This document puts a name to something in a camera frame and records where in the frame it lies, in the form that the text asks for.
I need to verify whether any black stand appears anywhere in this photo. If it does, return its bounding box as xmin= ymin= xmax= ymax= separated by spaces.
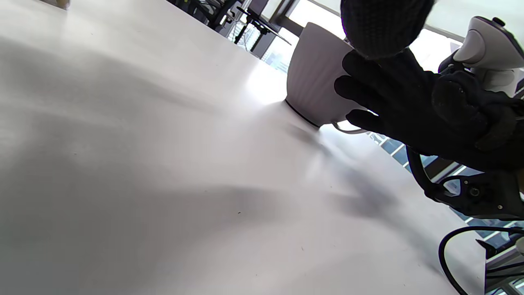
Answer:
xmin=166 ymin=0 xmax=292 ymax=54

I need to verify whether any black cable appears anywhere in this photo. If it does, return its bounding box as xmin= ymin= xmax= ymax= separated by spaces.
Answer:
xmin=438 ymin=227 xmax=524 ymax=295

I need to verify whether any person's right hand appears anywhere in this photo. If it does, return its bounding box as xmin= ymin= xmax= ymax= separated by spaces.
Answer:
xmin=334 ymin=48 xmax=524 ymax=172

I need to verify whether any person's left hand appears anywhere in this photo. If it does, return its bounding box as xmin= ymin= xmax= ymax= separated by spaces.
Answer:
xmin=341 ymin=0 xmax=435 ymax=59

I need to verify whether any black right wrist camera rig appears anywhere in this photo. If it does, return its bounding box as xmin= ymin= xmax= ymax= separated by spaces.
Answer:
xmin=407 ymin=147 xmax=524 ymax=222

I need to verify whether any white right hand controller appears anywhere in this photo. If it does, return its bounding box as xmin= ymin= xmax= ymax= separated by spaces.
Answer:
xmin=438 ymin=16 xmax=524 ymax=97

